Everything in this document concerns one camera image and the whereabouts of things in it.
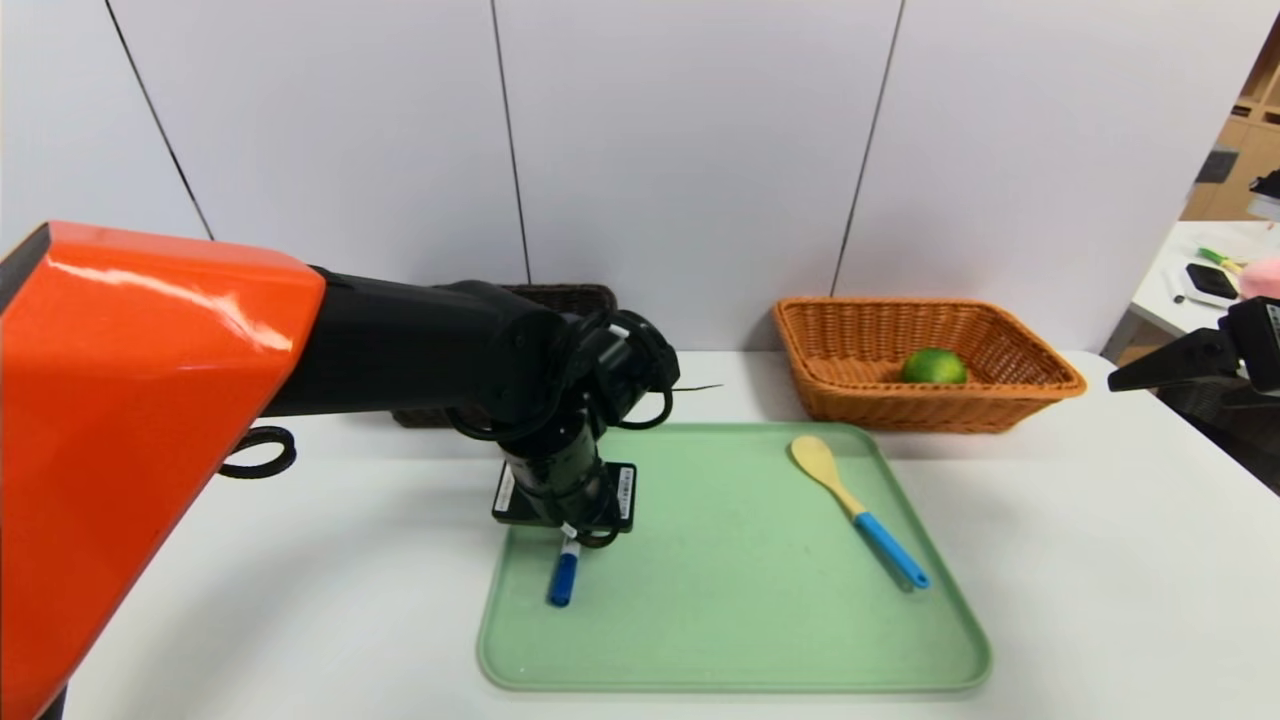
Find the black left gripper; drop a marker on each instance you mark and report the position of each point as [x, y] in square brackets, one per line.
[622, 497]

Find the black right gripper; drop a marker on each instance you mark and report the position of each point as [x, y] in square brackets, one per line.
[1262, 340]

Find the white marker with blue cap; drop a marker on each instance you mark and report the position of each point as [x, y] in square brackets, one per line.
[563, 578]

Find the green lime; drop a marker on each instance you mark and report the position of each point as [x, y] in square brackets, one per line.
[934, 367]

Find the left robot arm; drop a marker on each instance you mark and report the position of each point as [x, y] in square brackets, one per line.
[140, 420]

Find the dark brown wicker basket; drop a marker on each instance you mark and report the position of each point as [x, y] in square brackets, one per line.
[570, 295]

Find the orange wicker basket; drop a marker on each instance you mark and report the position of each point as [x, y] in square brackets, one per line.
[860, 340]

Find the white side table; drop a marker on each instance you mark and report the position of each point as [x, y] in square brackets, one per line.
[1165, 295]

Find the black device with white rim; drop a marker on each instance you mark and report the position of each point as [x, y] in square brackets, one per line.
[1212, 280]

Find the dark grey chair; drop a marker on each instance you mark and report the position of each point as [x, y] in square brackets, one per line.
[1250, 450]

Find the green and yellow small item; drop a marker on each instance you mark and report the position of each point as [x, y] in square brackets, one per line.
[1218, 257]

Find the pink plush toy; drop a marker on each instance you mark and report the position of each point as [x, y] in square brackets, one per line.
[1265, 278]

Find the black zip tie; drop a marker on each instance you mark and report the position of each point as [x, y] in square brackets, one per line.
[695, 387]

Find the light green plastic tray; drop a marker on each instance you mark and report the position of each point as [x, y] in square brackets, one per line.
[740, 600]

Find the black background machine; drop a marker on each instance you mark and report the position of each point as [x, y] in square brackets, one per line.
[1268, 185]

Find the dark grey panel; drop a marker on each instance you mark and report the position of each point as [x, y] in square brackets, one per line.
[1212, 168]

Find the wooden shelf unit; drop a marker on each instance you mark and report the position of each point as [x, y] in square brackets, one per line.
[1250, 130]

